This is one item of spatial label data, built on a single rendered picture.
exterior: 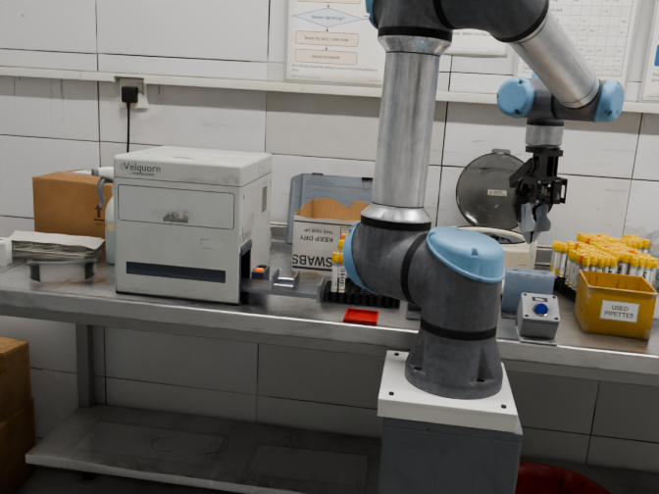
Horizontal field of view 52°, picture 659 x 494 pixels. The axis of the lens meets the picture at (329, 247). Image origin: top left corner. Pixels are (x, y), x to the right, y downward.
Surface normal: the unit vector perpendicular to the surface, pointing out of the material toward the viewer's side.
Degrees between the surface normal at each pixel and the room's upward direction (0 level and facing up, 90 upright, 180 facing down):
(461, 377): 71
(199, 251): 90
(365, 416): 90
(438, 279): 89
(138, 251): 90
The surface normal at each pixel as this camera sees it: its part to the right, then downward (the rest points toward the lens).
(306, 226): -0.15, 0.30
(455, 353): -0.15, -0.10
